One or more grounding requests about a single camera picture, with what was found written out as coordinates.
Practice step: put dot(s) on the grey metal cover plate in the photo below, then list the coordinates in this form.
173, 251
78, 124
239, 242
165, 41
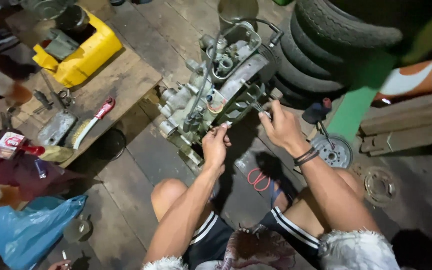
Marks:
56, 127

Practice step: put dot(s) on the round black lid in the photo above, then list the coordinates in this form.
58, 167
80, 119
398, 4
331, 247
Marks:
111, 144

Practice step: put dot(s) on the person's right leg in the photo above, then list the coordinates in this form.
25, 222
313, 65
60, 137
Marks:
313, 210

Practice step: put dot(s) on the orange white banner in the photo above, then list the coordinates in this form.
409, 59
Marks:
418, 77

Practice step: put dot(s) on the blue flip-flop sandal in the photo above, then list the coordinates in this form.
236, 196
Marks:
281, 195

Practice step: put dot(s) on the metal pot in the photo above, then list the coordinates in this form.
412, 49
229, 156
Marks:
238, 11

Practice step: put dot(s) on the red rubber band loop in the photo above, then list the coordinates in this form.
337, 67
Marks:
258, 179

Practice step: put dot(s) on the stack of black tyres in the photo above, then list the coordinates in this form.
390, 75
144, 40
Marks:
324, 48

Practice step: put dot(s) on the white fuzzy top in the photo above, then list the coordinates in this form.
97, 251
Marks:
354, 249

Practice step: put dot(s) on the black wristbands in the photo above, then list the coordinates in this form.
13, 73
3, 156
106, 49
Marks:
306, 156

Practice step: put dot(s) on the green post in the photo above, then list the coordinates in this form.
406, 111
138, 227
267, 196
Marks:
358, 97

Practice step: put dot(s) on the yellow cut plastic canister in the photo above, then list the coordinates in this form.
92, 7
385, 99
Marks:
84, 56

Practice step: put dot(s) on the black striped shorts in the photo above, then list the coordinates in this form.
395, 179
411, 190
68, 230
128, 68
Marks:
216, 240

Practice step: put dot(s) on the silver flywheel disc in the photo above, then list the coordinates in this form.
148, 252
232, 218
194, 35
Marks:
334, 153

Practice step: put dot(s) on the person's left leg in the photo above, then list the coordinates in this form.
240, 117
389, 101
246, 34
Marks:
169, 197

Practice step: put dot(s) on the person's leg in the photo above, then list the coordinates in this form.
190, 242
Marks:
169, 197
313, 210

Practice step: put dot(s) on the red white cigarette pack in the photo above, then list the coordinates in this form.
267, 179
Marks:
9, 144

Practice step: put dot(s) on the rusty round metal disc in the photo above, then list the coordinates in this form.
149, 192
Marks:
380, 184

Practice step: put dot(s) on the person's left hand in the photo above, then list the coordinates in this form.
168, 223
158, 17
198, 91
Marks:
214, 150

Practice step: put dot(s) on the blue lighter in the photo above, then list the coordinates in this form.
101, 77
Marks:
40, 168

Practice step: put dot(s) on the blue plastic bag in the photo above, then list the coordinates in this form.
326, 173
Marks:
28, 232

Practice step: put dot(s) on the heap of small metal tools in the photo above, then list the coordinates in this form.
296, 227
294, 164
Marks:
51, 99

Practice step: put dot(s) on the dark red cloth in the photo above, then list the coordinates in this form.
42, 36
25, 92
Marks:
24, 176

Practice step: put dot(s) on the stacked wooden planks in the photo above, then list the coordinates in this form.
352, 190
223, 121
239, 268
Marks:
411, 123

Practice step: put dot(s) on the person's right hand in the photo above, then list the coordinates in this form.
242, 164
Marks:
285, 129

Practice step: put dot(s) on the grey motorcycle engine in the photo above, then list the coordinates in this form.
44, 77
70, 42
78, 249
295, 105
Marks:
223, 86

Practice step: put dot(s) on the clear glass cup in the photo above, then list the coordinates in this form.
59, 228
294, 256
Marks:
77, 228

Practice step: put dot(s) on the low wooden work board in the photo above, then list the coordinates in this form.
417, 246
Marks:
126, 82

